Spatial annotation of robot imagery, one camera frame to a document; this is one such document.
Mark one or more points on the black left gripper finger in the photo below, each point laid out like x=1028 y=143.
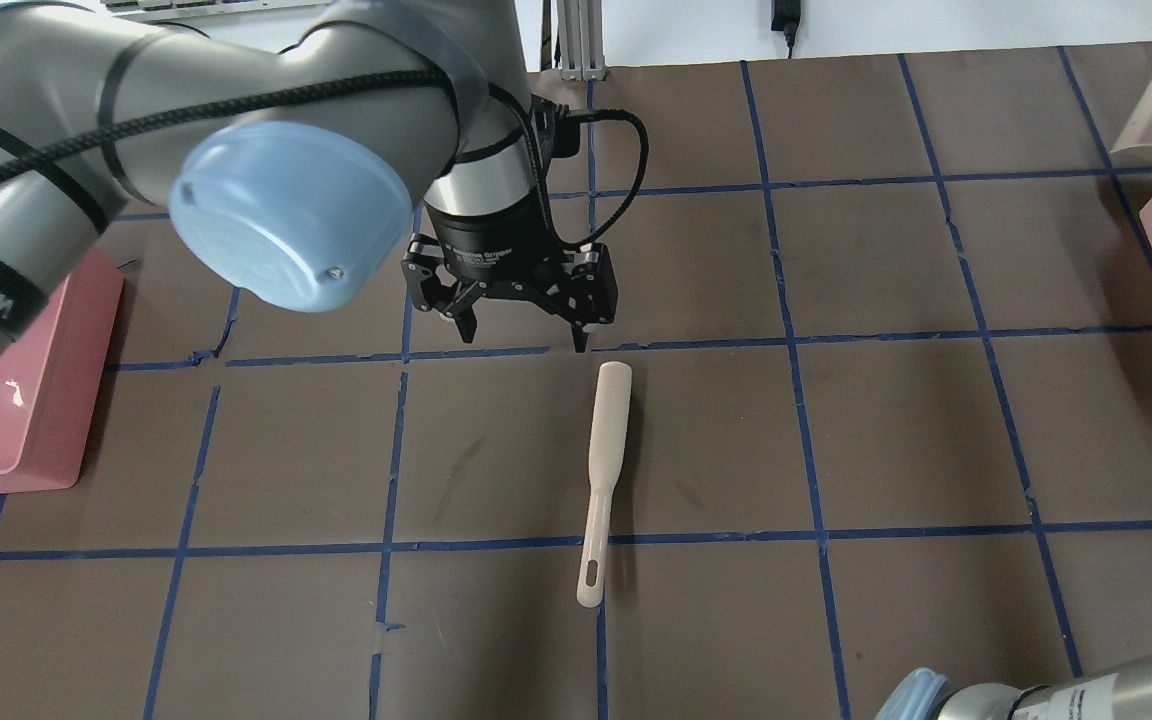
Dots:
x=465 y=321
x=580 y=333

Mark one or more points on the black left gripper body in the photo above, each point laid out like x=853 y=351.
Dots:
x=492 y=238

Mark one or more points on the beige hand brush black bristles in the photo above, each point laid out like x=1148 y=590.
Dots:
x=606 y=454

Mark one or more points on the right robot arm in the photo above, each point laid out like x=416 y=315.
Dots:
x=1122 y=692

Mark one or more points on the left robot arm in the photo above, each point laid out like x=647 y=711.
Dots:
x=295 y=175

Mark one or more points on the pink plastic bin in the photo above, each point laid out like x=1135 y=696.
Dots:
x=50 y=380

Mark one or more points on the aluminium frame post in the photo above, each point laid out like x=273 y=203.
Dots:
x=579 y=40

